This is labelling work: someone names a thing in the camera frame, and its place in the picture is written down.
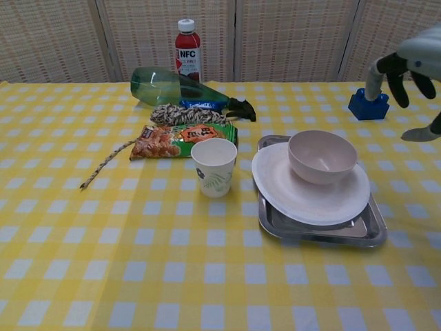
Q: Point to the woven folding screen panel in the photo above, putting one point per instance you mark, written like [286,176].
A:
[144,34]
[379,31]
[293,41]
[51,41]

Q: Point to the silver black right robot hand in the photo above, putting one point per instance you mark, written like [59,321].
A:
[418,50]

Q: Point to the white plate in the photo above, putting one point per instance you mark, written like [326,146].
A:
[310,201]

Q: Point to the orange green snack bag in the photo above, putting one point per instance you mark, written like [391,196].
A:
[158,145]

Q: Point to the yellow white checkered tablecloth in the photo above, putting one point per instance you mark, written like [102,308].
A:
[138,258]

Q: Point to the blue toy building block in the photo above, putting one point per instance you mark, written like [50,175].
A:
[367,110]

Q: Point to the beige bowl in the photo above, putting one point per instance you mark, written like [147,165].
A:
[320,158]

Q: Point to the white paper cup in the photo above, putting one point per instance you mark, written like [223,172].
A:
[215,179]

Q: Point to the red NFC juice bottle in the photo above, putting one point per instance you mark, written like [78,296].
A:
[188,55]

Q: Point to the stainless steel tray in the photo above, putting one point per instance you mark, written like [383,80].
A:
[310,232]

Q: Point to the green spray bottle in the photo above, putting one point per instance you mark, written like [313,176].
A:
[155,88]

